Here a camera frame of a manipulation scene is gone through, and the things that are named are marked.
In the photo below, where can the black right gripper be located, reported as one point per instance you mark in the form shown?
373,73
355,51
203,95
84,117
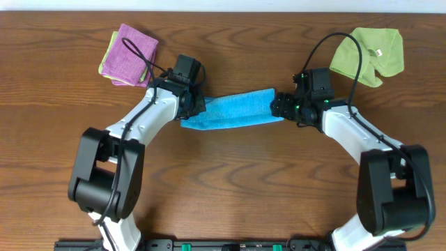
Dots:
282,102

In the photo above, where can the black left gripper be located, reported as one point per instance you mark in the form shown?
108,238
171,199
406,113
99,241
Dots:
200,107

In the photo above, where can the blue microfiber cloth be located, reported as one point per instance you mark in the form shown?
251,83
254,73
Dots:
236,111

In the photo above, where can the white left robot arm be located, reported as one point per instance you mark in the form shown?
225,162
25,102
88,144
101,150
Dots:
107,174

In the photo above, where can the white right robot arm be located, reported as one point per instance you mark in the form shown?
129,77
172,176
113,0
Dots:
395,202

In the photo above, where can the folded purple cloth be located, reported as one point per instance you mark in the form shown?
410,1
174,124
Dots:
122,66

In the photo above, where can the crumpled green cloth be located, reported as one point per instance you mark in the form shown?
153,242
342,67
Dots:
372,50

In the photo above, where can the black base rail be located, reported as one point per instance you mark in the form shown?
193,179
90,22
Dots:
296,244

